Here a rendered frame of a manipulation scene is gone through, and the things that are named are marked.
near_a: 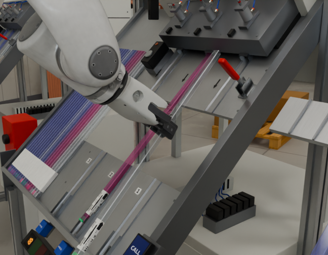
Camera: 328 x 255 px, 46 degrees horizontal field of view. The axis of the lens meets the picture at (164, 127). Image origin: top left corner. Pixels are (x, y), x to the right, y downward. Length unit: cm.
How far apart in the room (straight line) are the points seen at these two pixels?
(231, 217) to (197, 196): 36
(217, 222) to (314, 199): 24
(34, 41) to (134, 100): 19
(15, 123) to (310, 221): 110
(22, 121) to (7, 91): 396
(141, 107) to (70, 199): 36
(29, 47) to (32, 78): 519
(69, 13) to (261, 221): 81
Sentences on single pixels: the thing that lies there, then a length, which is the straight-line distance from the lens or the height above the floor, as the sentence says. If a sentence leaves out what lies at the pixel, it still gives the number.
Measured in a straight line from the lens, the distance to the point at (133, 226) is 76.
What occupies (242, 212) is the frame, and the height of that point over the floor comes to 65.
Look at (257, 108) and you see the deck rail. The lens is 78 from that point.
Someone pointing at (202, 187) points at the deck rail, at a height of 86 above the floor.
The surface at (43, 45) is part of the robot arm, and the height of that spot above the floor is 113.
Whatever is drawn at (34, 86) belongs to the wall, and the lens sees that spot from 580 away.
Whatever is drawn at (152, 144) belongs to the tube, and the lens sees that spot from 74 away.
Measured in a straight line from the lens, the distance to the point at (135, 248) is 67.
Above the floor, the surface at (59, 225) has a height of 73.
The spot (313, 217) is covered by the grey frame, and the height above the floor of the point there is 70.
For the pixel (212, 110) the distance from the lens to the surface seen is 82.
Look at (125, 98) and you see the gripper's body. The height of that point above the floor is 104.
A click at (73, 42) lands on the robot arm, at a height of 113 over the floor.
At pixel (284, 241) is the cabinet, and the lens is 106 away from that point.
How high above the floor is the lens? 116
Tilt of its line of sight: 16 degrees down
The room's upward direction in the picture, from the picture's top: straight up
